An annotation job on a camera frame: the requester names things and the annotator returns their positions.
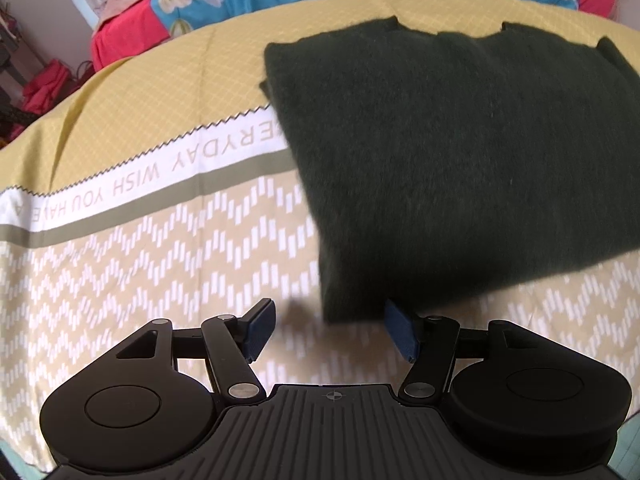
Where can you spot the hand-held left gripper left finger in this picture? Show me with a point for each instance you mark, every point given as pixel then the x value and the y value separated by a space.
pixel 260 332

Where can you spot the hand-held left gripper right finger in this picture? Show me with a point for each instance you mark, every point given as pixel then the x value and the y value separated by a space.
pixel 400 332

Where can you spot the dark green sweater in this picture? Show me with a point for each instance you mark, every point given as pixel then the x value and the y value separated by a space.
pixel 450 160

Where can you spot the yellow patterned bed sheet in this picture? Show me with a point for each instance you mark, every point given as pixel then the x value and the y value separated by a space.
pixel 150 260

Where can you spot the red bag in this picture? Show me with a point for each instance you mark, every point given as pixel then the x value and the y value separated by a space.
pixel 47 87

